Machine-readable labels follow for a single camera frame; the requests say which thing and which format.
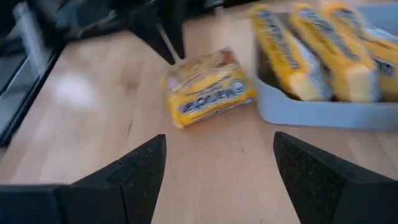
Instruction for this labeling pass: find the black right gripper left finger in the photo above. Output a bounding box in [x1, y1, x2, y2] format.
[0, 133, 167, 224]

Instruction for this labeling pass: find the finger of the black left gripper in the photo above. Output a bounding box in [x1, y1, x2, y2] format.
[130, 12, 175, 65]
[160, 6, 187, 60]

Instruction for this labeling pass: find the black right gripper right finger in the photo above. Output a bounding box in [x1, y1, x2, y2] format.
[272, 131, 398, 224]

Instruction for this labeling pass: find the clear grey plastic bin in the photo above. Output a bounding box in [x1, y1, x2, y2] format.
[254, 2, 398, 131]

